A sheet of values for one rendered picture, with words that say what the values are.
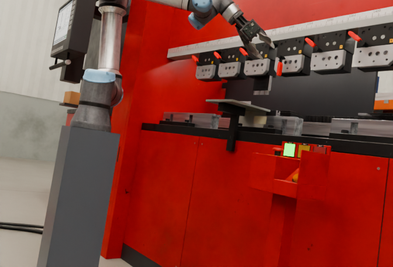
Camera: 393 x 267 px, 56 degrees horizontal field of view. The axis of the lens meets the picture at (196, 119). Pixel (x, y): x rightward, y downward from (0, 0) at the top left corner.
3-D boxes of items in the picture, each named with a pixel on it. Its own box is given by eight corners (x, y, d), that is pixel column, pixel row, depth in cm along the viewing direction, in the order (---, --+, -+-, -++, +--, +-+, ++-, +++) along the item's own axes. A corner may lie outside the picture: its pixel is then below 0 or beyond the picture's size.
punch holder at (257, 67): (242, 75, 194) (247, 44, 195) (254, 79, 199) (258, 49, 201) (265, 73, 183) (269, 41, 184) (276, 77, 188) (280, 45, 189)
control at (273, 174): (247, 187, 129) (254, 135, 130) (276, 189, 139) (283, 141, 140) (295, 198, 113) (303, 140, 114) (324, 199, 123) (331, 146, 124)
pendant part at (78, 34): (49, 57, 262) (58, 7, 265) (66, 61, 269) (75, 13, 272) (67, 48, 225) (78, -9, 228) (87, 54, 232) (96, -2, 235)
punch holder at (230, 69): (217, 77, 210) (221, 48, 211) (227, 80, 215) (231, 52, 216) (235, 75, 198) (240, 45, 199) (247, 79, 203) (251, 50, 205)
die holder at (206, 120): (161, 125, 247) (163, 111, 248) (168, 127, 251) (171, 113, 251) (211, 130, 208) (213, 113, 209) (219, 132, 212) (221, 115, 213)
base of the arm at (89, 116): (74, 126, 130) (79, 99, 131) (66, 125, 144) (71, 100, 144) (116, 133, 138) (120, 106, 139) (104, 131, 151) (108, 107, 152)
